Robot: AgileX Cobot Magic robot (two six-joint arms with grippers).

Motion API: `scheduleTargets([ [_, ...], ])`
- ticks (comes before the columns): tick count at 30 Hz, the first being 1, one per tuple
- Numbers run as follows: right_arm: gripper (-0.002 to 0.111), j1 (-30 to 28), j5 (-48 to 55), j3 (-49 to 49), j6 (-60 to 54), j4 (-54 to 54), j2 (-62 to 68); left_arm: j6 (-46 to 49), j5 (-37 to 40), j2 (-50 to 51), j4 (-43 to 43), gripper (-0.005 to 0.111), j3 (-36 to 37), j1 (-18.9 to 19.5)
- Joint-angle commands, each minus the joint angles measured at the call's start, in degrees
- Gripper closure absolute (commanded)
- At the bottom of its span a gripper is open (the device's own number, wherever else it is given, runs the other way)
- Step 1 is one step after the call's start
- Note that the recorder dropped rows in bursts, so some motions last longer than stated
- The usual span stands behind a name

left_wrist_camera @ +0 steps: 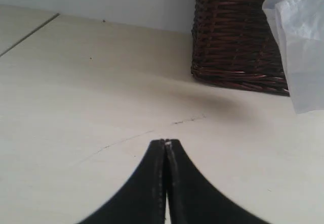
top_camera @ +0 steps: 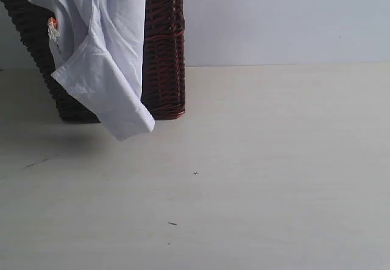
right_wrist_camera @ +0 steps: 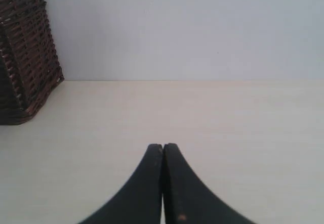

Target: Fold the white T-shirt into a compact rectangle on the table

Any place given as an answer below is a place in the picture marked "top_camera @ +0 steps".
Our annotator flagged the white t-shirt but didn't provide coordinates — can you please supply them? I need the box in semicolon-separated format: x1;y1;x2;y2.
27;0;155;140

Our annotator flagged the dark brown wicker basket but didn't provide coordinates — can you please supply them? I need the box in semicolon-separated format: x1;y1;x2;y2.
1;0;185;124

